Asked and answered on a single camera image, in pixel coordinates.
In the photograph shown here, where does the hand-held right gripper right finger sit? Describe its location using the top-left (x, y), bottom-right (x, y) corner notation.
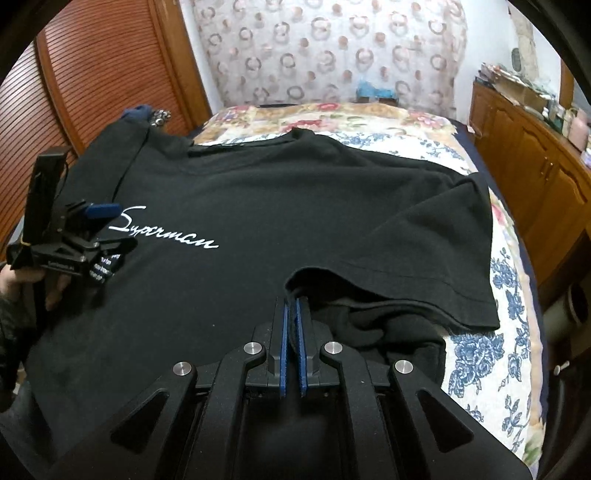
top-left (293, 295), bottom-right (532, 480)

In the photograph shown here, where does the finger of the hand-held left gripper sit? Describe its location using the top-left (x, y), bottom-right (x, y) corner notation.
top-left (92, 237), bottom-right (137, 259)
top-left (69, 200), bottom-right (122, 223)

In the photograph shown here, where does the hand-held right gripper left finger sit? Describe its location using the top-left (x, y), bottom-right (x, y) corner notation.
top-left (46, 298), bottom-right (289, 480)

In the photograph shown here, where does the black t-shirt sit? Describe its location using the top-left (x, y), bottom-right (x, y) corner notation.
top-left (9, 121), bottom-right (502, 467)

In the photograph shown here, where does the person's left hand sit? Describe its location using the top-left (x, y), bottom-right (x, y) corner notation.
top-left (0, 268), bottom-right (70, 305)

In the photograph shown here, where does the black garment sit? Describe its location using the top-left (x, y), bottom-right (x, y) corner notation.
top-left (314, 295), bottom-right (446, 402)

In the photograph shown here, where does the navy folded cloth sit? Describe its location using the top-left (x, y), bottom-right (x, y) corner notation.
top-left (121, 105), bottom-right (153, 124)

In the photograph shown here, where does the wooden louvered wardrobe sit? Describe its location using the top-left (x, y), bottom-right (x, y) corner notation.
top-left (0, 0), bottom-right (213, 241)

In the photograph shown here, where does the blue floral bedspread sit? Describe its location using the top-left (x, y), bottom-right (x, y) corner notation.
top-left (191, 131), bottom-right (548, 464)

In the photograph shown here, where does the navy bed sheet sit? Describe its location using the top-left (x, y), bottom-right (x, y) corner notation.
top-left (450, 117), bottom-right (539, 287)

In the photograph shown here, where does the small blue object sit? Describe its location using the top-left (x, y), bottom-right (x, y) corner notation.
top-left (355, 78), bottom-right (398, 103)

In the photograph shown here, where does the dark round container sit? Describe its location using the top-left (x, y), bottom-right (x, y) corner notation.
top-left (554, 277), bottom-right (591, 333)

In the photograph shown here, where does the wooden cabinet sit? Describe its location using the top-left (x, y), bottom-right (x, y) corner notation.
top-left (468, 78), bottom-right (591, 296)

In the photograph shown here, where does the clutter on cabinet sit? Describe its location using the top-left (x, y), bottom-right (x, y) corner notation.
top-left (475, 28), bottom-right (591, 167)

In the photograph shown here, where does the pink cup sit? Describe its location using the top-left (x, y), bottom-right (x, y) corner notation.
top-left (569, 113), bottom-right (589, 153)

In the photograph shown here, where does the ring print curtain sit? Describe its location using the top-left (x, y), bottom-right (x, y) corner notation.
top-left (191, 0), bottom-right (469, 118)

